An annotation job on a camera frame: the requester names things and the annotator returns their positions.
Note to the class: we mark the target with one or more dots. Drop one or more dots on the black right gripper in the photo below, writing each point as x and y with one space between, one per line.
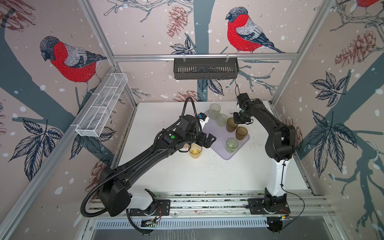
236 119

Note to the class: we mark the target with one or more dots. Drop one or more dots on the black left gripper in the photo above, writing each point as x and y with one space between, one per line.
208 142

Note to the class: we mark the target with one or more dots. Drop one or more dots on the dark brown glass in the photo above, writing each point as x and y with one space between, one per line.
231 125

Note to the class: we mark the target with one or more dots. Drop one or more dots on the brown textured glass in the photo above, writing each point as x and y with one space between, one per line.
241 133

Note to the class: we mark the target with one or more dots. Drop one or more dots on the yellow amber glass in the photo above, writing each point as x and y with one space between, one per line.
195 151

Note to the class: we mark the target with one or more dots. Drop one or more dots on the pale green small glass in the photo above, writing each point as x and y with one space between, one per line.
222 120

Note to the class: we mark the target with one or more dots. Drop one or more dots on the bright green glass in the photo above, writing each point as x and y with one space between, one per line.
231 145

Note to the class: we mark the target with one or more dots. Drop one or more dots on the pale green tall glass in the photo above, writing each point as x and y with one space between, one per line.
214 111

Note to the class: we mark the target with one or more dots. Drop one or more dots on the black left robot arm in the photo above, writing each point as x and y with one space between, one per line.
115 190

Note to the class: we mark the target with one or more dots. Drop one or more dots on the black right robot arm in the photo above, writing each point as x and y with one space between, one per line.
280 147

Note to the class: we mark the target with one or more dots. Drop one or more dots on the lilac plastic tray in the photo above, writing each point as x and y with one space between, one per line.
222 135

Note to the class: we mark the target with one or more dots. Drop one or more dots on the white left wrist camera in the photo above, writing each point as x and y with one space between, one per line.
203 119

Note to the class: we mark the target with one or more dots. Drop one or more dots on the aluminium rail frame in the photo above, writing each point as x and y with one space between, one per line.
238 204

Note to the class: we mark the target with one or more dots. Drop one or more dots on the black wire wall basket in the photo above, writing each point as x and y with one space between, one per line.
206 69

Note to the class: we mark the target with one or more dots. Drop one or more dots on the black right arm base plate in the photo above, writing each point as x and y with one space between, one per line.
257 206

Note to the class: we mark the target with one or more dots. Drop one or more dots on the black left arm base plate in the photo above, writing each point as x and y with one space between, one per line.
157 208

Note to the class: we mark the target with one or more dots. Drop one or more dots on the white mesh wall basket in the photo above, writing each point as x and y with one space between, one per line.
99 112

